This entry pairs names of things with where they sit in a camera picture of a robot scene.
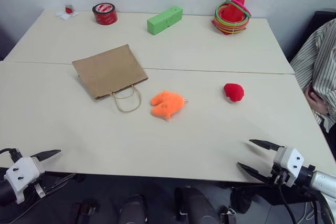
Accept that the person's bare hand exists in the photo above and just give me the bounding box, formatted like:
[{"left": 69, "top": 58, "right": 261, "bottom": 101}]
[{"left": 304, "top": 83, "right": 330, "bottom": 115}]

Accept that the dark rounded shape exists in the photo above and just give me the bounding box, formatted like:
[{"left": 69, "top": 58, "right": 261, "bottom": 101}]
[
  {"left": 175, "top": 186, "right": 220, "bottom": 224},
  {"left": 118, "top": 194, "right": 148, "bottom": 224},
  {"left": 230, "top": 186, "right": 254, "bottom": 215}
]

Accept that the green toss ring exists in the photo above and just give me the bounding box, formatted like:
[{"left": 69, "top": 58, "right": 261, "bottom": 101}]
[{"left": 214, "top": 0, "right": 250, "bottom": 24}]

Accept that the red tape roll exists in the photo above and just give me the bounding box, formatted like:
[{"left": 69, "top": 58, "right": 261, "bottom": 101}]
[{"left": 91, "top": 2, "right": 118, "bottom": 26}]

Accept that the orange plush toy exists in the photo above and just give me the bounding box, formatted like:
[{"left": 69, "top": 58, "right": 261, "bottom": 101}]
[{"left": 150, "top": 90, "right": 190, "bottom": 121}]

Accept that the person in striped shirt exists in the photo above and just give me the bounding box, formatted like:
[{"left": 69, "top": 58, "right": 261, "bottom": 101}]
[{"left": 289, "top": 18, "right": 336, "bottom": 133}]

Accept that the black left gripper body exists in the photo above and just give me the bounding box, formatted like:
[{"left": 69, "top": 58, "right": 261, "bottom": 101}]
[{"left": 30, "top": 156, "right": 50, "bottom": 199}]

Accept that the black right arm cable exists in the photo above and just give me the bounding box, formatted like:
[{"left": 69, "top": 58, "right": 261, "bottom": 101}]
[{"left": 278, "top": 178, "right": 299, "bottom": 224}]

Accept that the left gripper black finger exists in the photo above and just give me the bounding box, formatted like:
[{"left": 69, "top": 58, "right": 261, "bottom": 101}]
[
  {"left": 41, "top": 173, "right": 77, "bottom": 197},
  {"left": 29, "top": 150, "right": 62, "bottom": 162}
]

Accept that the pink toss ring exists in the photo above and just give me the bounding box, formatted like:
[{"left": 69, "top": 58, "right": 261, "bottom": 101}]
[{"left": 226, "top": 0, "right": 253, "bottom": 17}]

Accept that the brown paper bag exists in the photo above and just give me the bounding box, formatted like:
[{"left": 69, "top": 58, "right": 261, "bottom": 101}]
[{"left": 71, "top": 44, "right": 149, "bottom": 113}]

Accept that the orange toss ring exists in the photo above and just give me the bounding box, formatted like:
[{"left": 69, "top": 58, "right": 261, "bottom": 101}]
[{"left": 212, "top": 18, "right": 248, "bottom": 35}]

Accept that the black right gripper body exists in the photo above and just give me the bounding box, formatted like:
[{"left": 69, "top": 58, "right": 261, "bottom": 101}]
[{"left": 268, "top": 148, "right": 289, "bottom": 186}]

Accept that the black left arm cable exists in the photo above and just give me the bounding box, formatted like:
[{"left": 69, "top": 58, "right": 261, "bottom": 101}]
[{"left": 0, "top": 148, "right": 22, "bottom": 162}]

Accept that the red plastic cone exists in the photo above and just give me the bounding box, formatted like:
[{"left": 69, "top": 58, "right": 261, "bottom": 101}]
[{"left": 211, "top": 0, "right": 249, "bottom": 36}]

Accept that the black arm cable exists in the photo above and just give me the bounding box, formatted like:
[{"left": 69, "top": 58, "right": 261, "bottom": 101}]
[
  {"left": 278, "top": 178, "right": 299, "bottom": 224},
  {"left": 0, "top": 148, "right": 22, "bottom": 162}
]

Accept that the yellow toss ring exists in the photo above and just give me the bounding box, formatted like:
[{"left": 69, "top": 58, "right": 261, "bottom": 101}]
[{"left": 213, "top": 14, "right": 248, "bottom": 32}]

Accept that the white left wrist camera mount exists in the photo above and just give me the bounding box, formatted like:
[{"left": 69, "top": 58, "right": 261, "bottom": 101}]
[{"left": 4, "top": 156, "right": 41, "bottom": 205}]

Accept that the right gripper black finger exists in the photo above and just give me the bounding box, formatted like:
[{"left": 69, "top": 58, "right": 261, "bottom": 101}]
[
  {"left": 248, "top": 139, "right": 285, "bottom": 153},
  {"left": 237, "top": 162, "right": 271, "bottom": 184}
]

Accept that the green rectangular box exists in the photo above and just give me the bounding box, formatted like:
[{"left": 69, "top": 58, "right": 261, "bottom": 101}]
[{"left": 146, "top": 6, "right": 184, "bottom": 36}]

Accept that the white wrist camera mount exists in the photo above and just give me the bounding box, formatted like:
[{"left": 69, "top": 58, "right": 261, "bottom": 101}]
[
  {"left": 272, "top": 146, "right": 306, "bottom": 188},
  {"left": 4, "top": 156, "right": 41, "bottom": 205}
]

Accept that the thin white cable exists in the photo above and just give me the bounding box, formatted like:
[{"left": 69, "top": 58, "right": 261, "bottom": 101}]
[{"left": 303, "top": 201, "right": 316, "bottom": 221}]

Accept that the red plush toy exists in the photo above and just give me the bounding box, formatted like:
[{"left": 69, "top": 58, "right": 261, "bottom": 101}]
[{"left": 223, "top": 82, "right": 245, "bottom": 103}]

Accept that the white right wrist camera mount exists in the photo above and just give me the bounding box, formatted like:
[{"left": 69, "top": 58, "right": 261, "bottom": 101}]
[{"left": 272, "top": 146, "right": 306, "bottom": 188}]

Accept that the black chair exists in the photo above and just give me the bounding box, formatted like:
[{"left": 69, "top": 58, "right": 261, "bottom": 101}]
[{"left": 285, "top": 10, "right": 336, "bottom": 63}]

